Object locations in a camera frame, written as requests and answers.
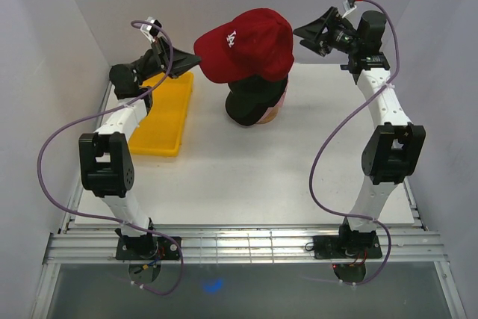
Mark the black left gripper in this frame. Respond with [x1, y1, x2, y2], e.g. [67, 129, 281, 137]
[131, 37, 202, 84]

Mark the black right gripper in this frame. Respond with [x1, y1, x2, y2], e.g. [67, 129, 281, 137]
[292, 7, 361, 58]

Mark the red baseball cap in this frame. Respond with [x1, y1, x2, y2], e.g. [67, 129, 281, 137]
[193, 8, 294, 84]

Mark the pink LA baseball cap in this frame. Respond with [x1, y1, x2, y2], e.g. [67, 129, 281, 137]
[265, 87, 288, 112]

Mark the dark green NY cap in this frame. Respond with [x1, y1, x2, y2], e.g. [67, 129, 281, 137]
[225, 75, 288, 127]

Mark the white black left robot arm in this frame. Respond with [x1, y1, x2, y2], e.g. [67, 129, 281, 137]
[78, 37, 201, 259]

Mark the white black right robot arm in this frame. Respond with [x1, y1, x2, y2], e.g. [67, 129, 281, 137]
[294, 7, 426, 257]

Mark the yellow plastic bin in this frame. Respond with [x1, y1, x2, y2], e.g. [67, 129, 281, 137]
[128, 72, 194, 157]

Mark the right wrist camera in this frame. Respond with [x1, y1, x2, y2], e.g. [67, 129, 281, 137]
[342, 0, 363, 18]

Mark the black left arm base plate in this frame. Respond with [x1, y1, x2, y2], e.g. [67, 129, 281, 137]
[114, 235, 182, 261]

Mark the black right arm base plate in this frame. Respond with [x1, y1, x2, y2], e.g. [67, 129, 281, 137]
[311, 235, 382, 259]

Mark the aluminium table frame rail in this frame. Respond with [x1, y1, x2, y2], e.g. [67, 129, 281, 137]
[43, 225, 449, 264]

